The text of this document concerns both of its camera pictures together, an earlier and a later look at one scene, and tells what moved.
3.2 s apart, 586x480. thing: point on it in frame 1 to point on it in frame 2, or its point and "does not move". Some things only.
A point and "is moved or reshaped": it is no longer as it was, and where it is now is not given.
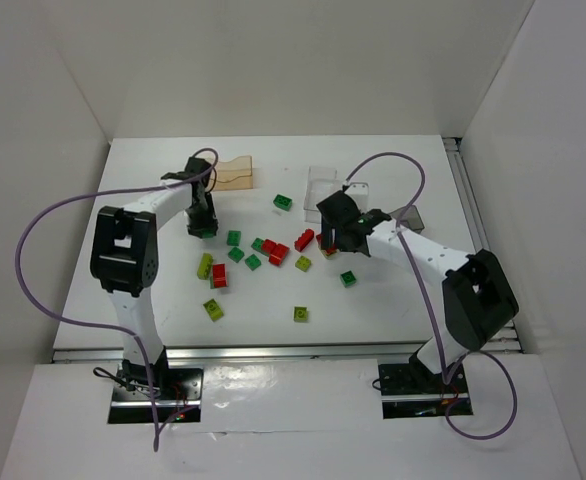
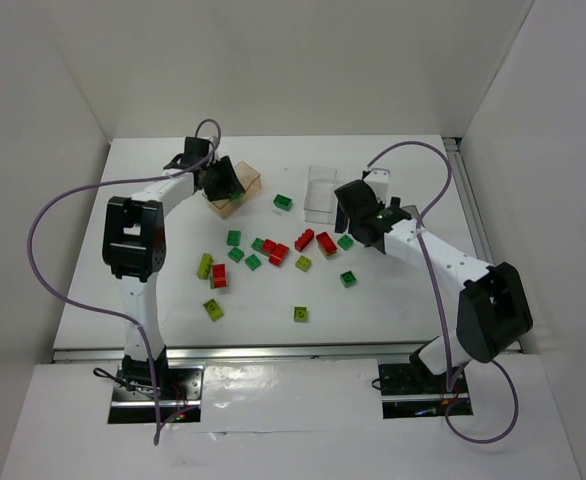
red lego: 220,275 does not move
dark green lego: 253,262 does not move
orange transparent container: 234,174 is moved or reshaped
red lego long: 302,241 does not move
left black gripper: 201,223 to 225,179
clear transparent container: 322,183 does not move
